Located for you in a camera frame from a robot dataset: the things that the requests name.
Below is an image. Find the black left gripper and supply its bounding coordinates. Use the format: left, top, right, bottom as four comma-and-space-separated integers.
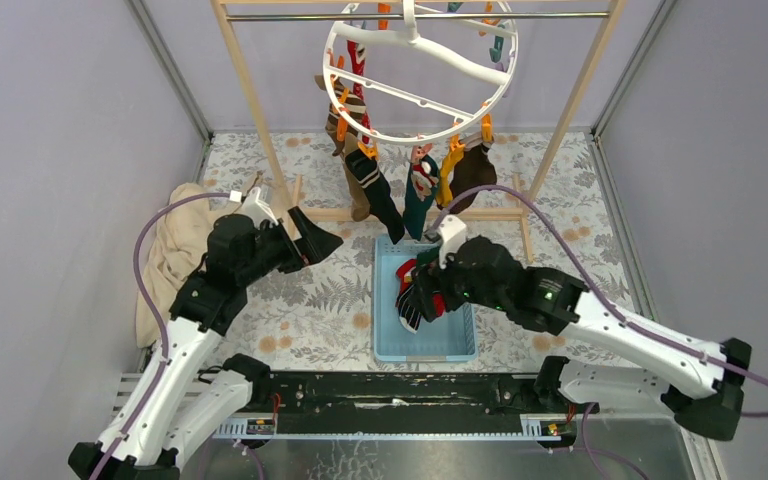
237, 207, 343, 288

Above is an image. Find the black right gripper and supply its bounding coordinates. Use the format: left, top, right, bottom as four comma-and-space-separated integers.
406, 250, 508, 321

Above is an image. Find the plain red sock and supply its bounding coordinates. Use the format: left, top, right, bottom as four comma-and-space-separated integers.
396, 259, 417, 283

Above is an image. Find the black sock with beige stripes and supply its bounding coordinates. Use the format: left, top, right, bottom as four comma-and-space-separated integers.
345, 150, 405, 244

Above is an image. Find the dark brown sock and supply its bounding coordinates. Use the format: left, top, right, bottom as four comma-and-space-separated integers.
450, 142, 497, 198

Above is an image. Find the white round clip hanger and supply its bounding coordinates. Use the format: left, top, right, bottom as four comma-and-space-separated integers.
319, 1, 519, 145

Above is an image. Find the dark green sock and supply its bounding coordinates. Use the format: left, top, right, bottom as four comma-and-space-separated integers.
415, 246, 440, 266

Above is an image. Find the black striped sock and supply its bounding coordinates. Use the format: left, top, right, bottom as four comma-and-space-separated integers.
395, 279, 423, 334

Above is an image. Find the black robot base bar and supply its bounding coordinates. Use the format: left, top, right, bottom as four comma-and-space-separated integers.
236, 357, 587, 438

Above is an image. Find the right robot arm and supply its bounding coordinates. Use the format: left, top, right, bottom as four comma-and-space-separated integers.
396, 236, 752, 441

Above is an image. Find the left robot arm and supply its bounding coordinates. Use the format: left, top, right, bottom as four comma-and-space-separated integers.
68, 207, 343, 479

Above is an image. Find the light blue plastic basket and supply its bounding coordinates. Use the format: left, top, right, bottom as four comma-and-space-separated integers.
372, 235, 478, 363

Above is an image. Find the mustard yellow sock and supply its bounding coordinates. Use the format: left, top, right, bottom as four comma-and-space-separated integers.
435, 135, 465, 209

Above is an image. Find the dark teal sock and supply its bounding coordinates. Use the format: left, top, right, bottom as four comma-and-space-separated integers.
402, 143, 440, 240

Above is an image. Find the beige crumpled cloth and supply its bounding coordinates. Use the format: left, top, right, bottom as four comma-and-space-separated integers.
135, 175, 289, 349

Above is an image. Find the tan brown sock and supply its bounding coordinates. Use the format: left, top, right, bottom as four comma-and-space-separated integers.
325, 80, 370, 222

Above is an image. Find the red patterned sock pair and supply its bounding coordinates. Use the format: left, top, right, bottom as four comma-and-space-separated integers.
347, 40, 370, 142

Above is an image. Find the wooden drying rack frame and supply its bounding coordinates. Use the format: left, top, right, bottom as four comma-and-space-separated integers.
212, 1, 626, 267

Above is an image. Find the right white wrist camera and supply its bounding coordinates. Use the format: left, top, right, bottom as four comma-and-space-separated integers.
425, 215, 467, 269

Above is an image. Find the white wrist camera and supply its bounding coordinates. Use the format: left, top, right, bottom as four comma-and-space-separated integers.
228, 186, 282, 231
425, 215, 467, 269

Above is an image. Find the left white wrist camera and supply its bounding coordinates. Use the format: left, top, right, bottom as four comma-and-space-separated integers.
228, 186, 282, 231

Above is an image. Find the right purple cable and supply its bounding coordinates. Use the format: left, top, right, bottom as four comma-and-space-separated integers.
426, 184, 768, 419

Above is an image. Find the purple cable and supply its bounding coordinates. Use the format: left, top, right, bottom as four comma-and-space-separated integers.
89, 192, 243, 480
426, 184, 768, 419

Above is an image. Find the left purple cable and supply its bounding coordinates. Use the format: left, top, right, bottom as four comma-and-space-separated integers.
89, 192, 243, 480

